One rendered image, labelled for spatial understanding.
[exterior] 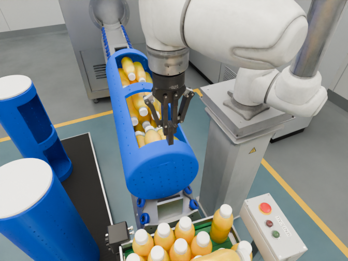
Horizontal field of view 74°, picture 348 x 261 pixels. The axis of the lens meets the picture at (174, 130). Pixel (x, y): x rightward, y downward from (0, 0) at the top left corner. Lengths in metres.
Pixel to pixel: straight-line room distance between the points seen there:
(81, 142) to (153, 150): 1.75
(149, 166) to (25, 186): 0.52
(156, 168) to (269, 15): 0.62
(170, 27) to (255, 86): 0.76
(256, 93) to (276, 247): 0.64
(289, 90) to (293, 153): 1.72
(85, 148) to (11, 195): 1.39
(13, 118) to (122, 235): 1.13
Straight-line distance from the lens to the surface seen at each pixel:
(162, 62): 0.48
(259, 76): 1.11
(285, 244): 0.84
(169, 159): 0.82
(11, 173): 1.18
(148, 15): 0.45
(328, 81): 2.65
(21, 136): 1.86
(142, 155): 0.80
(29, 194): 1.07
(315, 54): 0.99
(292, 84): 1.04
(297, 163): 2.64
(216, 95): 1.34
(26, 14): 5.74
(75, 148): 2.46
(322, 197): 2.49
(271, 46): 0.35
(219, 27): 0.36
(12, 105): 1.71
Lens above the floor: 1.82
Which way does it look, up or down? 43 degrees down
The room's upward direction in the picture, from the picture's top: straight up
